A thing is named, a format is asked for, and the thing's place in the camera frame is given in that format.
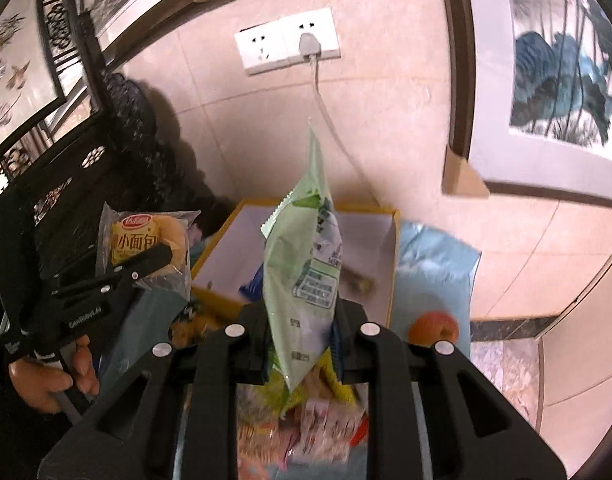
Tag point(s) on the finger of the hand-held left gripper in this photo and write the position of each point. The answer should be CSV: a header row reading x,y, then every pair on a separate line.
x,y
146,257

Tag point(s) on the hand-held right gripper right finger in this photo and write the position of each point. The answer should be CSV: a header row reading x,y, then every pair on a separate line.
x,y
348,355

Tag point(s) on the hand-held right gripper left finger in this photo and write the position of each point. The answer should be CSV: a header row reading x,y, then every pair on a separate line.
x,y
253,355

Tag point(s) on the yellow bread packet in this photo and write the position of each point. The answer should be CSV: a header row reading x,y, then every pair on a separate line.
x,y
136,235

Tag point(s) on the yellow cardboard box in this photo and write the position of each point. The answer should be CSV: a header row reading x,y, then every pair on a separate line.
x,y
236,255

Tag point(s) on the light green snack bag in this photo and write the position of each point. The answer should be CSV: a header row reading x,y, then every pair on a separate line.
x,y
296,260

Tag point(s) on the person's left hand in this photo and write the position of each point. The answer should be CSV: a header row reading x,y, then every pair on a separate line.
x,y
46,380

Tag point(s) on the blue snack packet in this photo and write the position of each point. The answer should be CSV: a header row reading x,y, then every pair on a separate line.
x,y
252,285

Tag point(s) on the pile of snack packets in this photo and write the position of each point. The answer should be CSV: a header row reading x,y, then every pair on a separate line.
x,y
316,425

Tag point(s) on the red apple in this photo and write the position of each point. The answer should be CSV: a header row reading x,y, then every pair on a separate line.
x,y
433,329

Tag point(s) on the dark carved wooden chair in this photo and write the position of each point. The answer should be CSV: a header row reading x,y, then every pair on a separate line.
x,y
71,200

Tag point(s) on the light blue table cloth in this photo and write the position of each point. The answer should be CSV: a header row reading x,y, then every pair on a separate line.
x,y
435,270

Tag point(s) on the dark carved wooden screen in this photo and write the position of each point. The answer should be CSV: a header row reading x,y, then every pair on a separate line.
x,y
21,60

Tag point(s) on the white power plug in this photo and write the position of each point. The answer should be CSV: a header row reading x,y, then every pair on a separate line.
x,y
310,44

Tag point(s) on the blue lotus framed painting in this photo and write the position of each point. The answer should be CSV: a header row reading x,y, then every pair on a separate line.
x,y
560,60

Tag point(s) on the white wall socket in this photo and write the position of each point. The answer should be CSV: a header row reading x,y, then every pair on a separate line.
x,y
261,47
326,30

